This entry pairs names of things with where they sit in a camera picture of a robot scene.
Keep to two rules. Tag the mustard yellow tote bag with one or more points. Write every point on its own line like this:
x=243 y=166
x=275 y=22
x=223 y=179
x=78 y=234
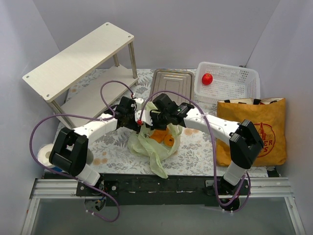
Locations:
x=268 y=116

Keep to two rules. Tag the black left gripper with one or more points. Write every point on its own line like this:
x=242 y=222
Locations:
x=133 y=125

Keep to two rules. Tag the long orange toy bread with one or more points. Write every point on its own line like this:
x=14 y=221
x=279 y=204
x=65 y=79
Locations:
x=159 y=135

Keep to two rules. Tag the stainless steel tray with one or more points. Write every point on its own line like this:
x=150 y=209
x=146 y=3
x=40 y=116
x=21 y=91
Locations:
x=181 y=82

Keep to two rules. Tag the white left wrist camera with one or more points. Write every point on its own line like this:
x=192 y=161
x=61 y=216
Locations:
x=138 y=103

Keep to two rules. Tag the light green plastic grocery bag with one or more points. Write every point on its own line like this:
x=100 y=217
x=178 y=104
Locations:
x=142 y=145

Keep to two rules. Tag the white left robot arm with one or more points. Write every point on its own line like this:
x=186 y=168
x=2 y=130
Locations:
x=70 y=150

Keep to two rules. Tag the aluminium frame rail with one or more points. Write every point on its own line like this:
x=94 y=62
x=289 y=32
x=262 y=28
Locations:
x=67 y=188

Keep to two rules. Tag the white wooden two-tier shelf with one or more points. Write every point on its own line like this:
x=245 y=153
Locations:
x=58 y=74

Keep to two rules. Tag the red toy apple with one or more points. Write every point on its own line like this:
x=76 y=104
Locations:
x=207 y=79

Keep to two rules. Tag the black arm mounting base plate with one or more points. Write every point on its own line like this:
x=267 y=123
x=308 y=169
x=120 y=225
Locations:
x=137 y=189

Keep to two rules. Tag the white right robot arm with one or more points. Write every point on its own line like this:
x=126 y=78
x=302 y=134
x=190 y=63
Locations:
x=242 y=137

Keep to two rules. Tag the white plastic perforated basket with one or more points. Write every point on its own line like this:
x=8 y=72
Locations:
x=229 y=82

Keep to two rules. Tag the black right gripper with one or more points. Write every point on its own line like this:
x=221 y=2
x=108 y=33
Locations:
x=156 y=118

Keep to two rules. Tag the orange toy donut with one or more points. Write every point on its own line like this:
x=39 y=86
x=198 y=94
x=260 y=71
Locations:
x=169 y=140

